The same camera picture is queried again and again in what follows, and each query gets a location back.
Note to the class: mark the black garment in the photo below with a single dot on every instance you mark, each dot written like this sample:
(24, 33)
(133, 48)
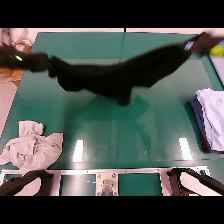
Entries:
(106, 78)

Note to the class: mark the silver frame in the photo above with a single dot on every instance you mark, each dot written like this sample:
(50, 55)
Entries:
(106, 176)

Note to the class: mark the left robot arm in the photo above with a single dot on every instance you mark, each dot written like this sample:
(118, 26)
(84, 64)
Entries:
(23, 61)

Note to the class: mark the white garment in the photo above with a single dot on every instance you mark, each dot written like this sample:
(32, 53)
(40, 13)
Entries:
(215, 116)

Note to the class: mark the grey garment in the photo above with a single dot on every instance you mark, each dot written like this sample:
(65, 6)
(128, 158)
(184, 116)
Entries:
(33, 148)

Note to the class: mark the red garment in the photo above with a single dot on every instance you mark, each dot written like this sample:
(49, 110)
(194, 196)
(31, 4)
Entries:
(207, 149)

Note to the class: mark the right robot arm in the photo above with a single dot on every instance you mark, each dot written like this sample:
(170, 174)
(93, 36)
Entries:
(204, 42)

